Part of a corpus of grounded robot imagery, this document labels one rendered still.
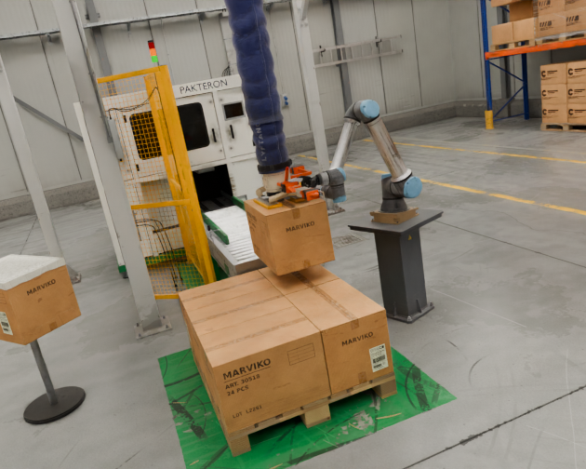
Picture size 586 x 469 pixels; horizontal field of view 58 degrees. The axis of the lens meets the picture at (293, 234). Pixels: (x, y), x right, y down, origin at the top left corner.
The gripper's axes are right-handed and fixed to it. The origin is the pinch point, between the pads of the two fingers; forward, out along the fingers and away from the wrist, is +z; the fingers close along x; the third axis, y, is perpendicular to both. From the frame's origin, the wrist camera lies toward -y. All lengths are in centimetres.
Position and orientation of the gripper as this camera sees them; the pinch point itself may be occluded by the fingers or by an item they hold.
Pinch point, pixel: (291, 187)
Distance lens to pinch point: 332.0
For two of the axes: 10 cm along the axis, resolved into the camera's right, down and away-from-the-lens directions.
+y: -3.4, -2.2, 9.2
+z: -9.3, 2.5, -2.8
